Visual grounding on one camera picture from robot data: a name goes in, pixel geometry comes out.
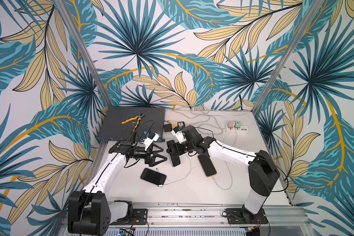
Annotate black phone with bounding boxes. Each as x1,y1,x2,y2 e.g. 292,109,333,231
167,140,181,167

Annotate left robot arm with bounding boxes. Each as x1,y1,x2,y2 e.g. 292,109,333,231
67,141,167,236

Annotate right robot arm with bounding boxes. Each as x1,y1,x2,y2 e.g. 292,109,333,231
167,125,280,216

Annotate phone in pink case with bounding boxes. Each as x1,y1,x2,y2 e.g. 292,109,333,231
198,155,217,177

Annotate yellow charger plug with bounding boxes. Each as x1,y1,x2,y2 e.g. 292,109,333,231
171,122,178,128

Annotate black power strip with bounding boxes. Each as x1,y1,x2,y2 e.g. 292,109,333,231
163,122,185,132

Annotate yellow black pliers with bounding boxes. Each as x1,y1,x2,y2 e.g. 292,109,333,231
121,113,145,132

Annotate green charger plug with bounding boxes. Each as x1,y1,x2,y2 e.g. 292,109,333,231
234,122,242,128

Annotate white power strip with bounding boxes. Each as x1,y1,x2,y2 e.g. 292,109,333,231
225,125,248,134

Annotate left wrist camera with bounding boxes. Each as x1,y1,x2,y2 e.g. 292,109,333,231
143,131,159,150

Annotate grey power strip cord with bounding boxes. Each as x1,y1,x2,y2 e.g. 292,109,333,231
164,108,248,135

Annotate dark blue network switch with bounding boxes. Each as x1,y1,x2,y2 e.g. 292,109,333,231
97,107,165,142

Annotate aluminium front rail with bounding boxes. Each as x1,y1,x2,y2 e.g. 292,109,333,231
133,202,312,228

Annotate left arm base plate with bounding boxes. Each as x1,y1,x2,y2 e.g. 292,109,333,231
110,208,148,226

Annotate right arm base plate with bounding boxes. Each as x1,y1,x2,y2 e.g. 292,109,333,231
223,207,268,225

